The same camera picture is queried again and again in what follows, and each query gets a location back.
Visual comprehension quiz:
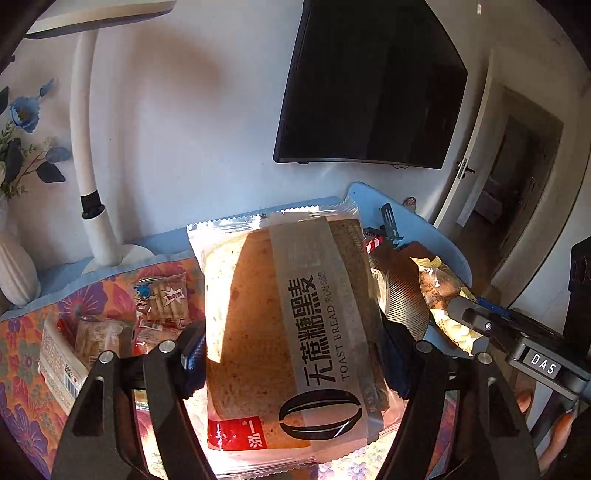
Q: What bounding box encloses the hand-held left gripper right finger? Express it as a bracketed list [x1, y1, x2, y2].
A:
[376, 314, 541, 480]

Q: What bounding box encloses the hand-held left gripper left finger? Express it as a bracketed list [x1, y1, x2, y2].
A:
[51, 318, 218, 480]

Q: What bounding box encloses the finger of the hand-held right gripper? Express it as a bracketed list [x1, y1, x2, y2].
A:
[445, 295, 522, 358]
[475, 298, 559, 335]

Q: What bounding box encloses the orange rice cracker packet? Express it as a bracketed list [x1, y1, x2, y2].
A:
[410, 255, 483, 356]

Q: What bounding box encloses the amber ribbed glass bowl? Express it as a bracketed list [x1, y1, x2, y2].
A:
[367, 240, 467, 344]

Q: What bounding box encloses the clear toast bread packet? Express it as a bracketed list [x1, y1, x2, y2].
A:
[186, 196, 407, 478]

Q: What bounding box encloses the clear cracker packet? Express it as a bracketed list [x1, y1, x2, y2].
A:
[134, 272, 190, 324]

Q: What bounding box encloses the beige paper snack packet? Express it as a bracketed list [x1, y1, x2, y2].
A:
[39, 314, 90, 414]

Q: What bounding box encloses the person's right hand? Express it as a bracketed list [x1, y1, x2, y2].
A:
[516, 389, 577, 469]

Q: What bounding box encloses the red clear snack packet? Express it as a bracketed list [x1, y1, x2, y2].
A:
[134, 318, 195, 356]

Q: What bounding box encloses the clear brown snack packet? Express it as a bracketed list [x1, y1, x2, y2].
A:
[74, 318, 134, 365]

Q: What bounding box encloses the dark metal tool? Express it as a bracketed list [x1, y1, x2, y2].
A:
[378, 203, 403, 245]

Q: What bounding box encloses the floral table cloth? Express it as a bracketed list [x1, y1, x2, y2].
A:
[0, 256, 462, 480]

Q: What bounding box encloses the white door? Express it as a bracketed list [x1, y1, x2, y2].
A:
[434, 46, 591, 305]

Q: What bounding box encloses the white ribbed vase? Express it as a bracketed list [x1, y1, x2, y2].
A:
[0, 203, 40, 308]

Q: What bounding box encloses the white desk lamp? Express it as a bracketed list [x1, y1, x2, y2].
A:
[25, 0, 178, 273]

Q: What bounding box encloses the black wall television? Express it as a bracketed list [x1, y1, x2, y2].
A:
[272, 0, 469, 171]

